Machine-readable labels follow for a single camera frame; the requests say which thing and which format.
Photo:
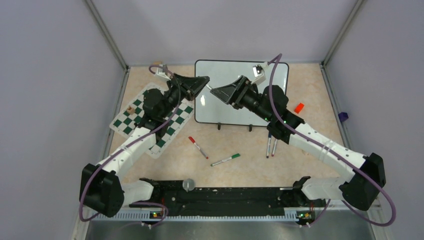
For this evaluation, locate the red block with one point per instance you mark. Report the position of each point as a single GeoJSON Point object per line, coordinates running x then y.
{"type": "Point", "coordinates": [299, 108]}

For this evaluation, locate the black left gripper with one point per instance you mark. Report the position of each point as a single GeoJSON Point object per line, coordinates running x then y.
{"type": "Point", "coordinates": [190, 86]}

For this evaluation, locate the blue capped marker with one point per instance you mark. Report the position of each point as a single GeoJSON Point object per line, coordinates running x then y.
{"type": "Point", "coordinates": [268, 147]}

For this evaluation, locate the purple block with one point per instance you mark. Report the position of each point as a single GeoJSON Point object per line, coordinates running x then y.
{"type": "Point", "coordinates": [343, 116]}

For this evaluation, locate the green capped marker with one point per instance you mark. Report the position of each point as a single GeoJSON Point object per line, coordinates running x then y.
{"type": "Point", "coordinates": [225, 160]}

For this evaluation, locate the brown chess piece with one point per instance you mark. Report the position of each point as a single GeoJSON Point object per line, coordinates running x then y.
{"type": "Point", "coordinates": [130, 110]}

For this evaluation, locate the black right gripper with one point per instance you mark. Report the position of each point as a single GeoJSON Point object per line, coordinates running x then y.
{"type": "Point", "coordinates": [241, 87]}

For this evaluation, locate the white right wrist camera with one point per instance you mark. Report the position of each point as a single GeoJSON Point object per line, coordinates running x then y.
{"type": "Point", "coordinates": [259, 72]}

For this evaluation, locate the red capped marker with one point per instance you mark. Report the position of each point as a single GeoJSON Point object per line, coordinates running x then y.
{"type": "Point", "coordinates": [198, 147]}

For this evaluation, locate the aluminium frame rail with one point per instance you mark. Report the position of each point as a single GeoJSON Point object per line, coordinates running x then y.
{"type": "Point", "coordinates": [336, 223]}

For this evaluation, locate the white whiteboard black frame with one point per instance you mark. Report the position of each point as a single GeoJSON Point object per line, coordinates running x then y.
{"type": "Point", "coordinates": [210, 110]}

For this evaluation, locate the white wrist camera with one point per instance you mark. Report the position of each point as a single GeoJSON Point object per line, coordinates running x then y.
{"type": "Point", "coordinates": [259, 72]}
{"type": "Point", "coordinates": [162, 73]}

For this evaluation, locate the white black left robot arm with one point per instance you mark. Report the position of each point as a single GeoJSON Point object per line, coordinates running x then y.
{"type": "Point", "coordinates": [100, 187]}

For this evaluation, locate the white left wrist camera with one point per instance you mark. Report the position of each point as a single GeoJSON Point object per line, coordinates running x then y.
{"type": "Point", "coordinates": [162, 73]}

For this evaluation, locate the pink capped marker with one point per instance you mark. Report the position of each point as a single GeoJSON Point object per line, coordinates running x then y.
{"type": "Point", "coordinates": [274, 147]}

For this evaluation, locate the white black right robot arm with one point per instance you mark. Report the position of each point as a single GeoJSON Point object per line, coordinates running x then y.
{"type": "Point", "coordinates": [360, 176]}

